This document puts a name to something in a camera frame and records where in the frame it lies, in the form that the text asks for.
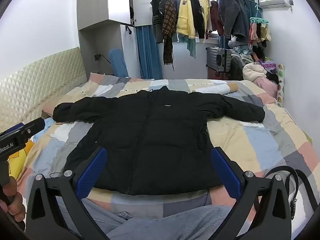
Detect teal hanging garment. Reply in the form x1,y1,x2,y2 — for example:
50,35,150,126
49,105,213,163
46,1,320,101
235,0,258,30

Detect red suitcase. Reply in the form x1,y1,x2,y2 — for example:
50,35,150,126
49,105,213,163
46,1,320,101
207,66,229,81

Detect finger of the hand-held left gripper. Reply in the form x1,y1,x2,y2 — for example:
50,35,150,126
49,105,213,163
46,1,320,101
0,118,47,137

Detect black belt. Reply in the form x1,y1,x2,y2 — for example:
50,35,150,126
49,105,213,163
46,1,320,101
253,165,318,218

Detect blue curtain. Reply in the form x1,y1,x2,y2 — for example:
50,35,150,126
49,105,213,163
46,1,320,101
136,25,163,80

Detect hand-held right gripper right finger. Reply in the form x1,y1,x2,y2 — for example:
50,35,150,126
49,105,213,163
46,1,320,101
211,147,293,240

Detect black hanging garment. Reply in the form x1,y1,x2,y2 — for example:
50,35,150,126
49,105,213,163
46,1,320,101
189,0,206,40

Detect cream hanging garment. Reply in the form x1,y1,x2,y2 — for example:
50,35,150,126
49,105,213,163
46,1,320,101
199,0,212,45

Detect cream quilted headboard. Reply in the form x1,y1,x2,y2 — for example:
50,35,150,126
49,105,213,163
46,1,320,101
0,47,87,133

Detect grey denim jacket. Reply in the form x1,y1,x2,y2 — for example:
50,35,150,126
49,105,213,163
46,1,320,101
215,0,250,43

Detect patchwork quilt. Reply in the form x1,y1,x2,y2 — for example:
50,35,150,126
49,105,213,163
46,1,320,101
15,72,320,240

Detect maroon hanging garment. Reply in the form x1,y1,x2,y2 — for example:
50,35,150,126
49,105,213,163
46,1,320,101
209,0,224,36

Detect yellow pillow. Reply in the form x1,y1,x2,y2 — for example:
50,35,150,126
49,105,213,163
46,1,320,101
7,140,35,178

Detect cream plush cloth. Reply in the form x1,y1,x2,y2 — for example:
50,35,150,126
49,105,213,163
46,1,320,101
243,62,267,82

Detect brown plaid scarf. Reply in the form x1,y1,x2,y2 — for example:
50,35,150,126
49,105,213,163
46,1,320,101
160,0,177,71

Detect green sock drying hanger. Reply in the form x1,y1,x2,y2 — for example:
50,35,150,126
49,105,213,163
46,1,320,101
249,4,272,42

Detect teal hanging scarf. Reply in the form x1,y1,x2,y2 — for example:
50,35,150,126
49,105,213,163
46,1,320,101
186,37,197,59

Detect person's left hand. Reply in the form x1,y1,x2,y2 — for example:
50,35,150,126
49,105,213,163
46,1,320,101
0,176,27,230

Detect person's grey trouser legs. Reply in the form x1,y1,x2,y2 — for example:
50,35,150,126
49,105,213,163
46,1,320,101
56,195,233,240

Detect black hanging coat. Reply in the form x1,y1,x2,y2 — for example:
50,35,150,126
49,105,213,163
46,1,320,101
151,0,167,43

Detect black puffer jacket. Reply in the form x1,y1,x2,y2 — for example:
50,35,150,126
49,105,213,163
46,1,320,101
52,85,265,196

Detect white roll with wooden end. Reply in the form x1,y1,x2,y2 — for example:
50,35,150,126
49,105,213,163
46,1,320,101
194,82,238,96

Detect yellow fleece jacket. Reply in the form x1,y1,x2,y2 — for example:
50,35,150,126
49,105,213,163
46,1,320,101
176,0,196,40

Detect light blue cloth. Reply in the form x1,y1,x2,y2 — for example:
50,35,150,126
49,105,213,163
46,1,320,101
32,119,55,142

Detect grey wardrobe cabinet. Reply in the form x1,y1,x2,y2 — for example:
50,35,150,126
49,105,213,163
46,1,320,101
77,0,153,78

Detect pile of clothes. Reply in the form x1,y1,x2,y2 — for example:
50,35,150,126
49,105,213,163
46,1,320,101
227,36,281,98

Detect dotted printed cloth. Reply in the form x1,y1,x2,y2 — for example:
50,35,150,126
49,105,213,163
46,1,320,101
276,64,286,106

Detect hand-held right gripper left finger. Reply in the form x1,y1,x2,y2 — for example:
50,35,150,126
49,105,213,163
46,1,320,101
26,147,108,240

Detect silver suitcase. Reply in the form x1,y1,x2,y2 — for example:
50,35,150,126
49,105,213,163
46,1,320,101
206,47,232,74

